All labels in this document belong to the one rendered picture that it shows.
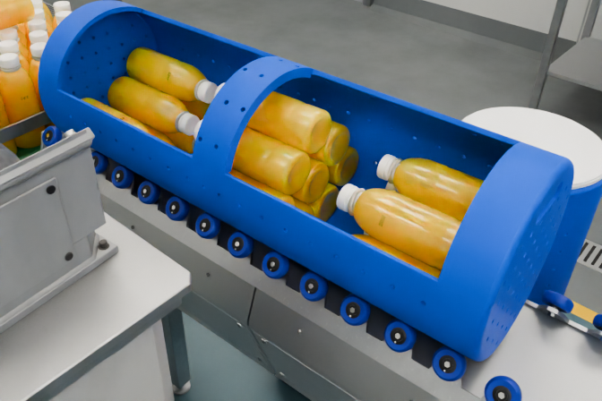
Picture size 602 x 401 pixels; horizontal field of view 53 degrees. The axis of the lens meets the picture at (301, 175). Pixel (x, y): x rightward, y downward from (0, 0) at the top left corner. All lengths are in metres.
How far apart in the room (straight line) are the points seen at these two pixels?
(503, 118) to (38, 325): 0.93
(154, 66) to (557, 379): 0.85
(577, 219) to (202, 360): 1.31
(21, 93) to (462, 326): 1.00
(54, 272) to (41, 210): 0.08
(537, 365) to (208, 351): 1.35
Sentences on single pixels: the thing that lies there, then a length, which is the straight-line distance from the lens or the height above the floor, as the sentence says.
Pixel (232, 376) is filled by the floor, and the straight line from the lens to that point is 2.03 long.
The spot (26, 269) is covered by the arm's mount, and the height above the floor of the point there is 1.20.
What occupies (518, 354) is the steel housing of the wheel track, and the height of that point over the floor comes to 0.93.
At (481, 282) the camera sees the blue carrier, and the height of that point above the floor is 1.15.
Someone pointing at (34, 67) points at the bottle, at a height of 1.06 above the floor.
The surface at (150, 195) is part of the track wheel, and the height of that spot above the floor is 0.96.
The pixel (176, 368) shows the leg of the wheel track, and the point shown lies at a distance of 1.90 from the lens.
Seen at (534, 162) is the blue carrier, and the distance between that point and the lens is 0.77.
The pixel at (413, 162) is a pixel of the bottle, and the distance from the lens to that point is 0.90.
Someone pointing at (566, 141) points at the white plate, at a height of 1.04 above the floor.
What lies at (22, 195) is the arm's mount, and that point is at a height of 1.28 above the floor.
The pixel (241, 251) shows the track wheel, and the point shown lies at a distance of 0.99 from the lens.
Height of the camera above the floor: 1.63
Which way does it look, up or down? 35 degrees down
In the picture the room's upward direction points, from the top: 1 degrees clockwise
